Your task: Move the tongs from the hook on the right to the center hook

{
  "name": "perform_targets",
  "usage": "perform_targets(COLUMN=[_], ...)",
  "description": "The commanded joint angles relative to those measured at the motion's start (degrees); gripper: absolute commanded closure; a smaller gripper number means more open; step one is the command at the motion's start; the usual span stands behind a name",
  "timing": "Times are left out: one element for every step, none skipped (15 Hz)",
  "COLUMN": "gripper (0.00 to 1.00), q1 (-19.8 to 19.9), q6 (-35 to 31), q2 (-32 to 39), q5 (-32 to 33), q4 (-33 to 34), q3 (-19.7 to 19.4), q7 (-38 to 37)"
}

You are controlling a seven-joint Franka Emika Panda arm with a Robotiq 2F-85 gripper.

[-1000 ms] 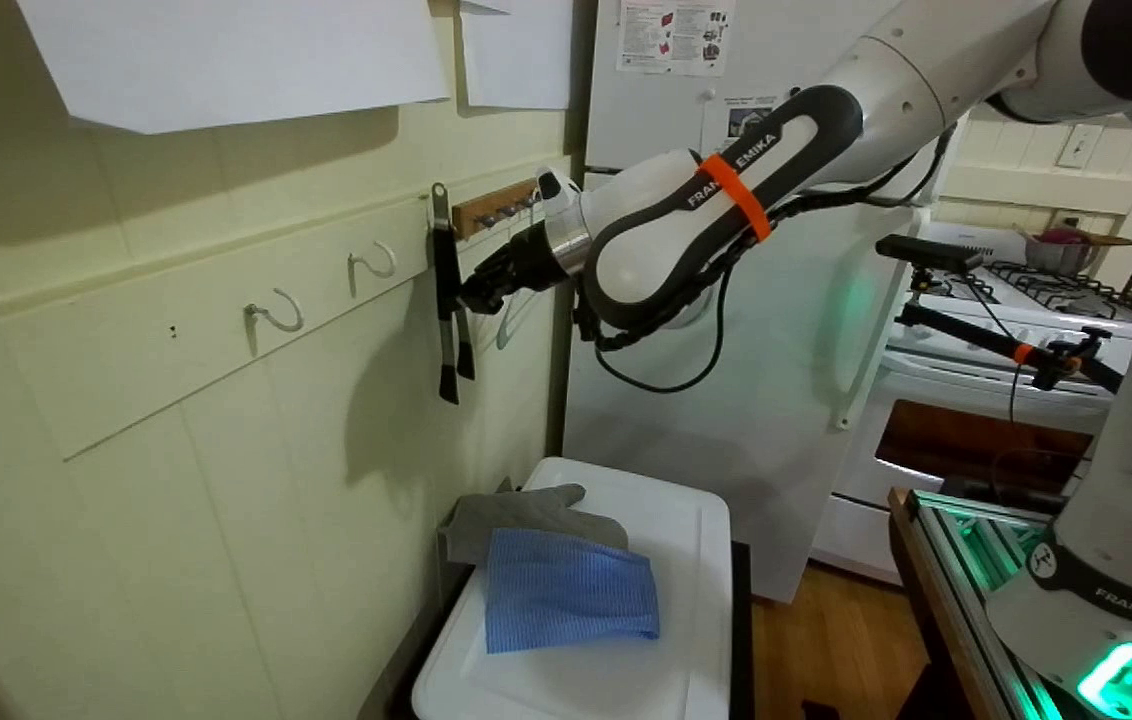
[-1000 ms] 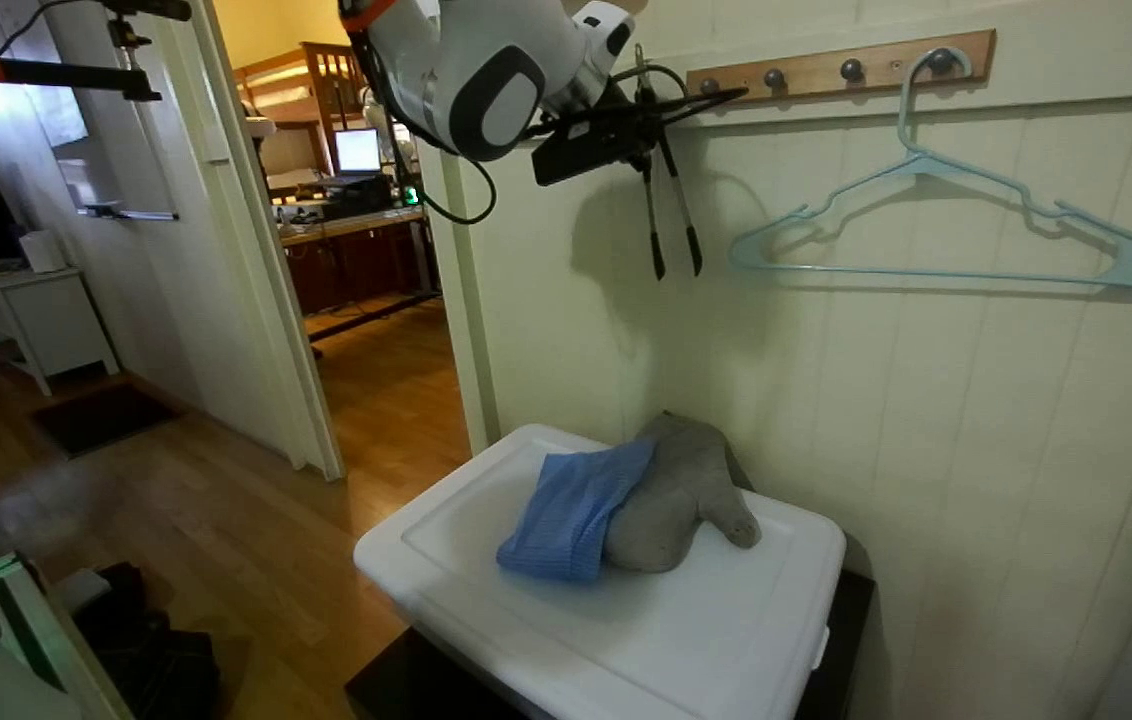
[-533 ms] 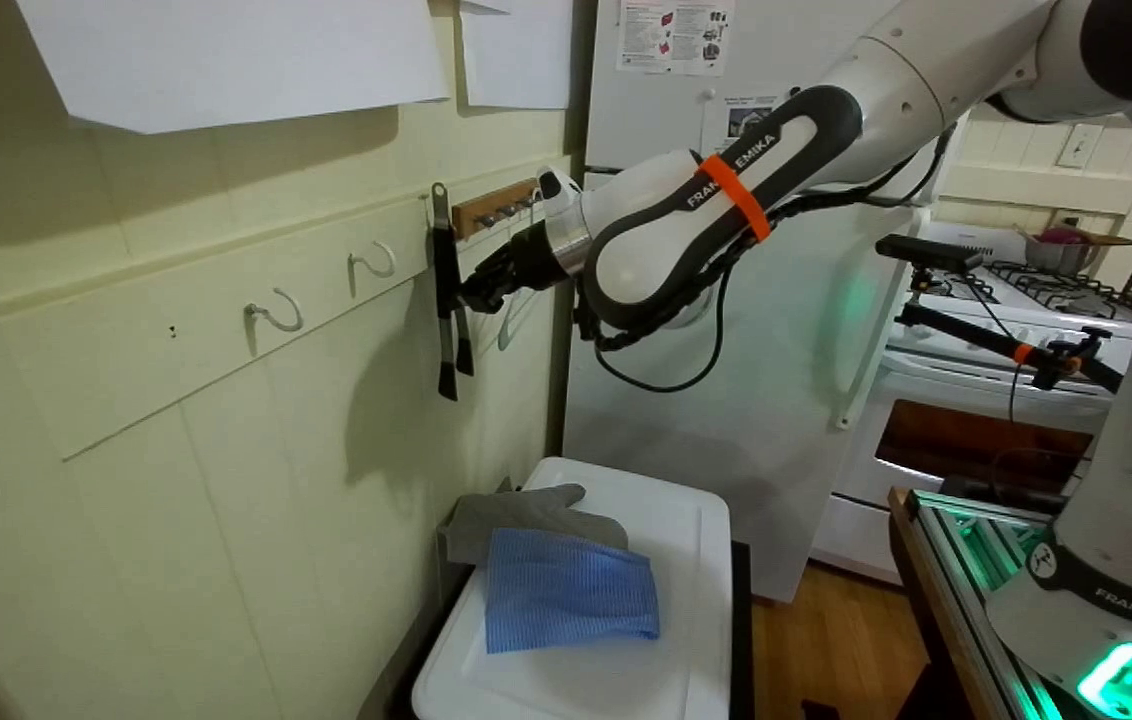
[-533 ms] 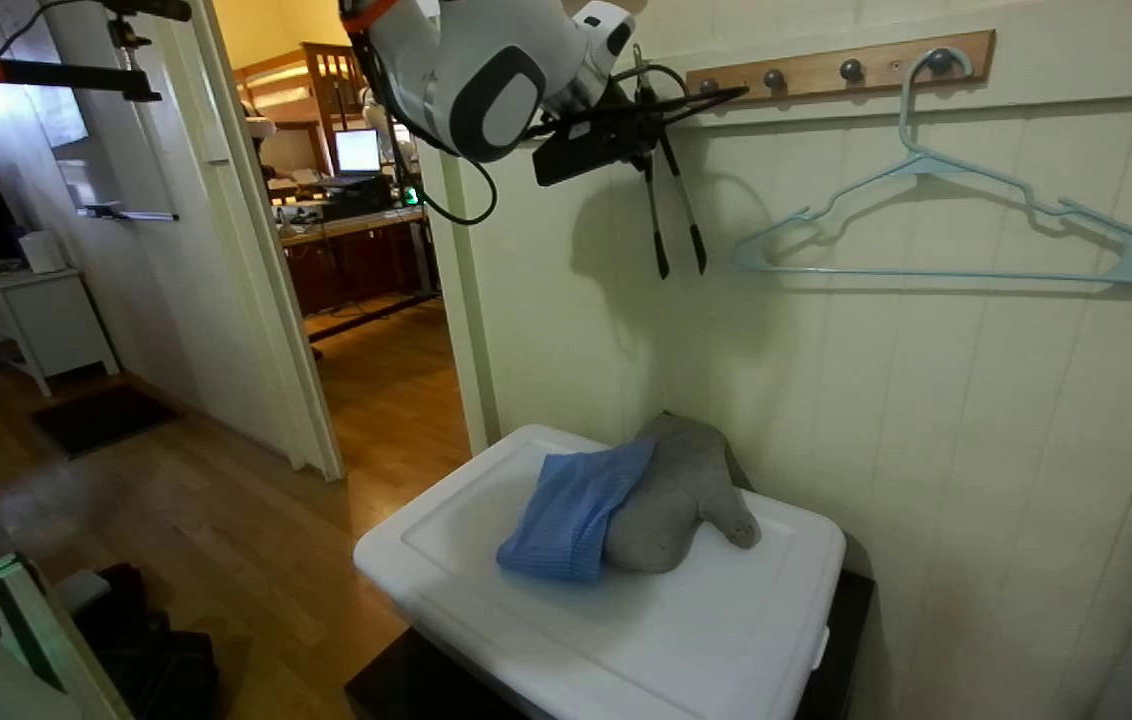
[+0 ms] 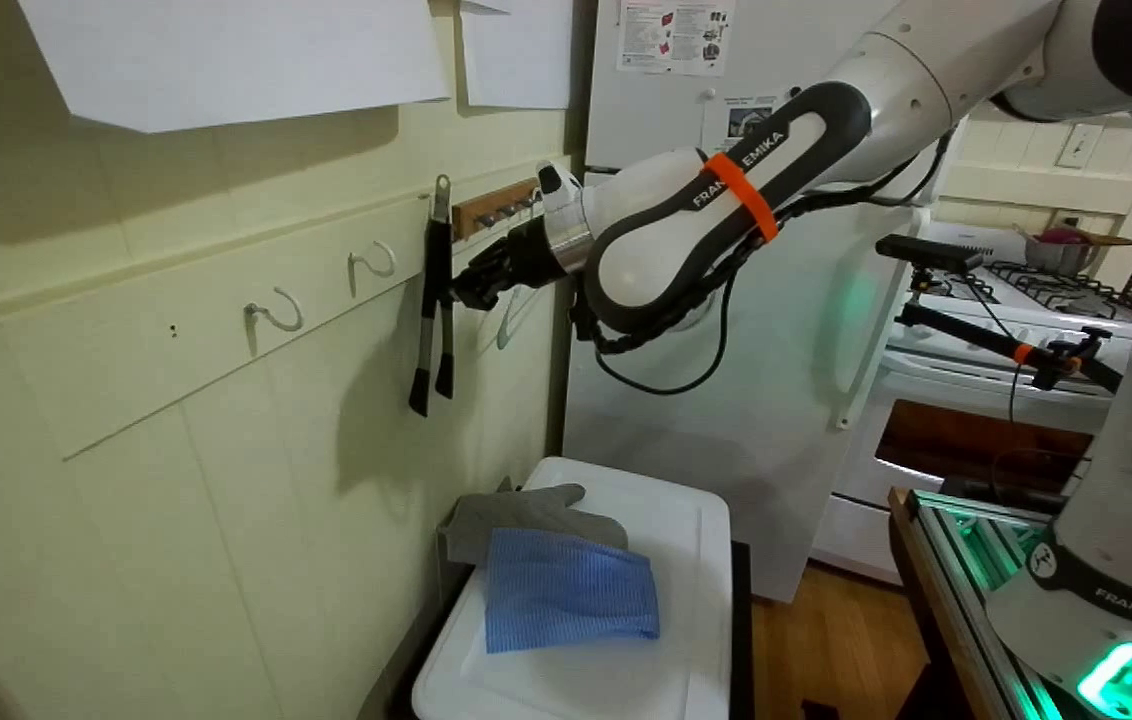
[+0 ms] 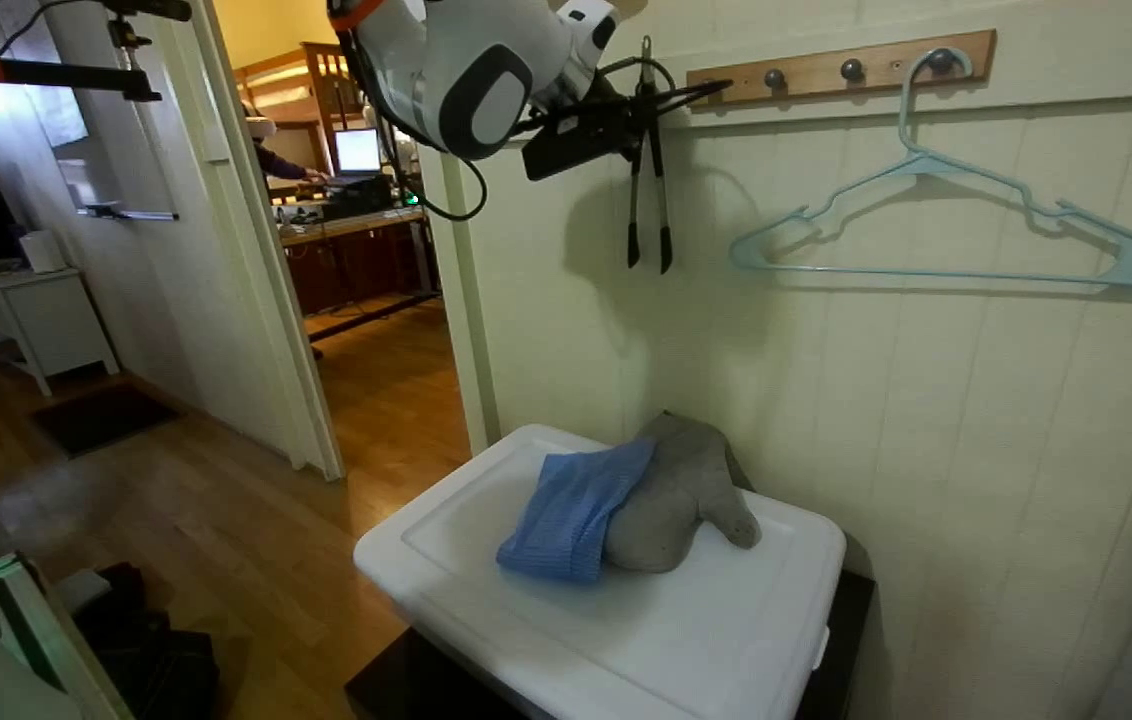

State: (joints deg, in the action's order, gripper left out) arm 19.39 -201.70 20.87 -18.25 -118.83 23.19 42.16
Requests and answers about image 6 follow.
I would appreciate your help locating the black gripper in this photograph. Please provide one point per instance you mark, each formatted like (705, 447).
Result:
(570, 140)

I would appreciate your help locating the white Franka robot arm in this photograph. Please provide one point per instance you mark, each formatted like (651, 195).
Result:
(456, 64)

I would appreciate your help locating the wooden peg rack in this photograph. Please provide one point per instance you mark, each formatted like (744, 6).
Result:
(845, 69)

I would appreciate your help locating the light blue plastic hanger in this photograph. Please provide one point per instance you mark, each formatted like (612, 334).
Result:
(949, 183)

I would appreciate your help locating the laptop screen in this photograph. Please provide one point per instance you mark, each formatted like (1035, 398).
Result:
(359, 150)

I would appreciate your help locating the wooden kitchen counter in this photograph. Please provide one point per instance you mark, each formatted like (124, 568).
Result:
(351, 261)

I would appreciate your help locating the grey oven mitt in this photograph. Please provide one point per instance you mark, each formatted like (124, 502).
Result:
(684, 495)

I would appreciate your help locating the blue pot holder cloth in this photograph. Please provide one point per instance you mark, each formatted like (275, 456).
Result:
(570, 512)

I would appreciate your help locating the white storage bin lid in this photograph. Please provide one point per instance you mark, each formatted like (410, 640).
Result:
(726, 626)

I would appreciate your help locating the dark floor mat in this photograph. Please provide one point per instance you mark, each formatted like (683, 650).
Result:
(99, 416)

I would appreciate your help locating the white side table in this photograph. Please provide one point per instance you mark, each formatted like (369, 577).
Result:
(39, 314)

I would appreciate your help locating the black bag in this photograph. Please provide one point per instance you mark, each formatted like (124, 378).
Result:
(149, 653)

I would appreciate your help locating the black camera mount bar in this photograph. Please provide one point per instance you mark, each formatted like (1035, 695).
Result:
(44, 73)
(149, 6)

